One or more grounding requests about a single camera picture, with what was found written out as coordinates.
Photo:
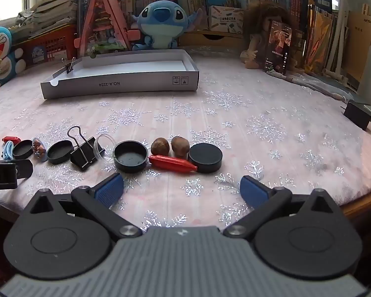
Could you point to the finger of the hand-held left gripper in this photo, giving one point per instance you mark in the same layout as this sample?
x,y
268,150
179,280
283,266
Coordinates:
x,y
24,169

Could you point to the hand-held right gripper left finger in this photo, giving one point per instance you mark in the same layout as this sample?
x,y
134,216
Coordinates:
x,y
109,189

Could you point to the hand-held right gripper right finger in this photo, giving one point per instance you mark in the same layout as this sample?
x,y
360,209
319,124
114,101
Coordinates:
x,y
253,190

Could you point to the small black round cap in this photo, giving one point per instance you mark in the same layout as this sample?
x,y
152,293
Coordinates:
x,y
60,153
22,150

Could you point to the blue oval figure charm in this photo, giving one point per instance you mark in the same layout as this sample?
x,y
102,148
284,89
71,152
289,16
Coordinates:
x,y
39,150

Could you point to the large black cap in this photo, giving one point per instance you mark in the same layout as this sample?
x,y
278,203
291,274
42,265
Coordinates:
x,y
130,157

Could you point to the large black binder clip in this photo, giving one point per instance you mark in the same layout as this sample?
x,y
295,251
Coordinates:
x,y
83,157

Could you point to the black flat-topped round cap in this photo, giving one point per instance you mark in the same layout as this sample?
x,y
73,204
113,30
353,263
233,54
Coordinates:
x,y
205,157

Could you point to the brown hazelnut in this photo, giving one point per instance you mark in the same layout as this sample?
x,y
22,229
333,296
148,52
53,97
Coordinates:
x,y
159,147
180,147

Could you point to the white cardboard box tray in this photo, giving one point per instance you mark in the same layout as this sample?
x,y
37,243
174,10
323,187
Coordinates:
x,y
126,68

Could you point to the blue oval plastic clip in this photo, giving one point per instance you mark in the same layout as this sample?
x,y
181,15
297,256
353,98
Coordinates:
x,y
8,151

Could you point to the clear round plastic lid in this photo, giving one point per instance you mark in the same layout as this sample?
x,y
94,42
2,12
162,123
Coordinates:
x,y
100,151

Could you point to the pink snowflake tablecloth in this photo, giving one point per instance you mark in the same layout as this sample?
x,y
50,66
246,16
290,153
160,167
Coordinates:
x,y
235,114

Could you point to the small black binder clip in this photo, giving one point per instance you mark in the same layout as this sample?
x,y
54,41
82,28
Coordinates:
x,y
70,66

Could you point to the blue robot cat plush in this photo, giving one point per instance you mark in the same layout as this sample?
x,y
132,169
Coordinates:
x,y
0,48

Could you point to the black power adapter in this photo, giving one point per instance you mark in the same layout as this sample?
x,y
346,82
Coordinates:
x,y
357,116

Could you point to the red plastic basket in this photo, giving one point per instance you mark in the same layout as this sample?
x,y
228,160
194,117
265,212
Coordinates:
x,y
55,41

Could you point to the dark photo card book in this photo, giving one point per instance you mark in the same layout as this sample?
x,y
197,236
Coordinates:
x,y
278,46

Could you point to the wooden desktop drawer shelf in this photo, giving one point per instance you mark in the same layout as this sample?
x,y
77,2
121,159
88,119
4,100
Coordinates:
x,y
216,40

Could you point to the pink triangular toy house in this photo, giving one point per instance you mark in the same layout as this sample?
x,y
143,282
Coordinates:
x,y
103,34

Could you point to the stack of papers and books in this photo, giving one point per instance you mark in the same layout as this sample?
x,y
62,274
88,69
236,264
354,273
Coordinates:
x,y
52,9

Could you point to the stack of upright folders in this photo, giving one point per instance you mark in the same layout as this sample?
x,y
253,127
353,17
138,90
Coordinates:
x,y
324,37

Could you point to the brown-haired doll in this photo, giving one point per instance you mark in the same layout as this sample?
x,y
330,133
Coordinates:
x,y
259,18

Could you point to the white illustrated printer box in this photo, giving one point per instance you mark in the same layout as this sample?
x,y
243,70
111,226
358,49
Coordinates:
x,y
225,20

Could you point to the blue alien plush toy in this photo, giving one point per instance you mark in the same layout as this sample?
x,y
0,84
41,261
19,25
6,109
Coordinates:
x,y
164,18

